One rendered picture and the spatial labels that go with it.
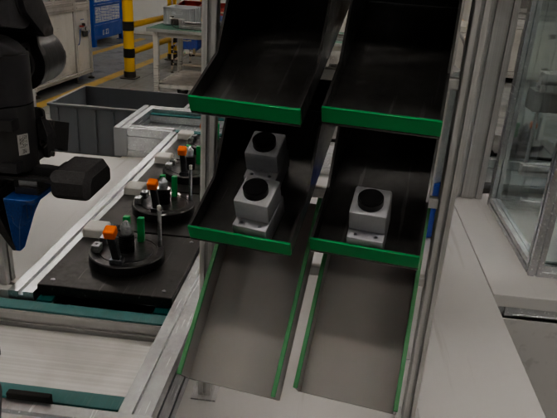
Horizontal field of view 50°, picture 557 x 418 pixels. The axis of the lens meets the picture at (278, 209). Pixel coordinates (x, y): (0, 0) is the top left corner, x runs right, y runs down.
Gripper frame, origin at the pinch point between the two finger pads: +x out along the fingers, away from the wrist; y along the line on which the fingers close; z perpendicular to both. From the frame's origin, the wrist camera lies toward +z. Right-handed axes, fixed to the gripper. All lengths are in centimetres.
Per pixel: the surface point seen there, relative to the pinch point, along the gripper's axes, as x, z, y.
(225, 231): 4.5, 11.5, -19.7
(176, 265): 29, 45, -5
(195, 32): 46, 525, 107
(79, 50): 90, 642, 274
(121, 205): 29, 70, 15
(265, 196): -0.5, 11.6, -24.4
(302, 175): 0.7, 23.4, -28.0
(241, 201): 0.2, 11.1, -21.6
